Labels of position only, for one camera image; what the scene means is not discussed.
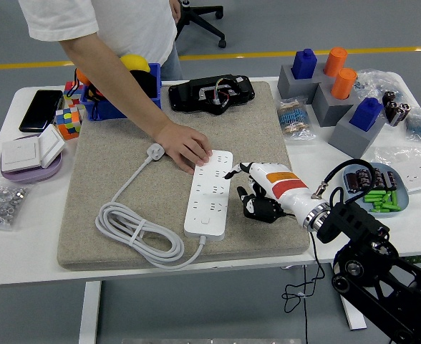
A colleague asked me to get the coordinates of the person's right hand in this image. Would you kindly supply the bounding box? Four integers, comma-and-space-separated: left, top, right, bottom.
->
153, 120, 213, 176

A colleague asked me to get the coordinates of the clear bag of metal nuts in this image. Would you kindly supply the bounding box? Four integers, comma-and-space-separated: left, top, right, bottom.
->
0, 178, 31, 231

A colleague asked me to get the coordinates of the black open electronic device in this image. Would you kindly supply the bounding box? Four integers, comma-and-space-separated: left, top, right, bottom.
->
168, 74, 256, 115

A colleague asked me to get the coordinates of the black smartphone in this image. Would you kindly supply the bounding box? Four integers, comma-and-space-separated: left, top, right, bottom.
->
19, 89, 64, 133

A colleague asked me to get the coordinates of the colourful puzzle cube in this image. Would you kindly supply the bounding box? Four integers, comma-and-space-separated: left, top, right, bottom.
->
62, 80, 87, 112
54, 107, 83, 140

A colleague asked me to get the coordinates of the person's torso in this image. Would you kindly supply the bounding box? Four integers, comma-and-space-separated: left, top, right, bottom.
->
19, 0, 183, 82

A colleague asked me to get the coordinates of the purple tray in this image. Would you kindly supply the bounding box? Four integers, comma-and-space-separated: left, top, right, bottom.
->
0, 134, 65, 185

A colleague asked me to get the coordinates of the clear plastic bag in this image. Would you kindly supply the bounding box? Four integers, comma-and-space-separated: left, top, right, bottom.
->
373, 145, 421, 194

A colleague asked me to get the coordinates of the white power strip with cable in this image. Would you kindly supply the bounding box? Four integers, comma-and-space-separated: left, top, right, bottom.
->
95, 143, 233, 270

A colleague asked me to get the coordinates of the black office chair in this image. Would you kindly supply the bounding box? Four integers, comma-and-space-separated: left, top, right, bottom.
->
174, 0, 228, 49

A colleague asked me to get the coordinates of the orange cylinder peg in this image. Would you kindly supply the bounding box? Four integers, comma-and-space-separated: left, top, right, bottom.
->
330, 67, 358, 100
323, 46, 348, 78

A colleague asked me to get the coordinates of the white and black robot right hand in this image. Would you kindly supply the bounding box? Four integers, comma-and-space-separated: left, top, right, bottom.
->
223, 161, 329, 225

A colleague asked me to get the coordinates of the light blue dish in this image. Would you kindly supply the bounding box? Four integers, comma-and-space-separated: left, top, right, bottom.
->
342, 162, 410, 219

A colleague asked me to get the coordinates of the blue square peg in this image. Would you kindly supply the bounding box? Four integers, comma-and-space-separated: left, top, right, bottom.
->
349, 97, 384, 133
291, 48, 318, 80

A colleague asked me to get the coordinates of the grey-brown mat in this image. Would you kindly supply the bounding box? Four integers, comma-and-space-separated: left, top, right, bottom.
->
56, 80, 310, 272

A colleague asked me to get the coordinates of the black plug with cord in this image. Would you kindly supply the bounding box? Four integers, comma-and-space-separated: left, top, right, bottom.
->
242, 195, 326, 344

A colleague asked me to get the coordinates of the person's left hand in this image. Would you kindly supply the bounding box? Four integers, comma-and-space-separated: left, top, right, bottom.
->
169, 0, 182, 23

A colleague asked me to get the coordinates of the white table leg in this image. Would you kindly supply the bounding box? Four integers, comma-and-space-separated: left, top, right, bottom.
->
331, 263, 368, 330
78, 280, 103, 344

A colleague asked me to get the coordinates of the yellow lemon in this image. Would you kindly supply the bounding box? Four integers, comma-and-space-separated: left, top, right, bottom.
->
120, 54, 150, 72

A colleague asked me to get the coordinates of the blue plastic bin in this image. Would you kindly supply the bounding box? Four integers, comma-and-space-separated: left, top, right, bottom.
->
79, 62, 163, 121

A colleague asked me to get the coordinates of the black capacitor bundle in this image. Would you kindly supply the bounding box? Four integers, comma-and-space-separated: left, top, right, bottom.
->
381, 91, 412, 127

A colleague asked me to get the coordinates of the white wall switch panel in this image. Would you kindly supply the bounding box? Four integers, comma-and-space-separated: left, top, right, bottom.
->
1, 138, 42, 173
37, 124, 67, 169

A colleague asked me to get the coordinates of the grey socket block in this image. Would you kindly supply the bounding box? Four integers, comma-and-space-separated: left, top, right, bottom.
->
276, 63, 328, 105
327, 105, 387, 161
311, 80, 358, 128

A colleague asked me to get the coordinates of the clear bag of resistors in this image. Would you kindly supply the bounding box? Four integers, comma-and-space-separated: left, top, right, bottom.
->
276, 97, 317, 144

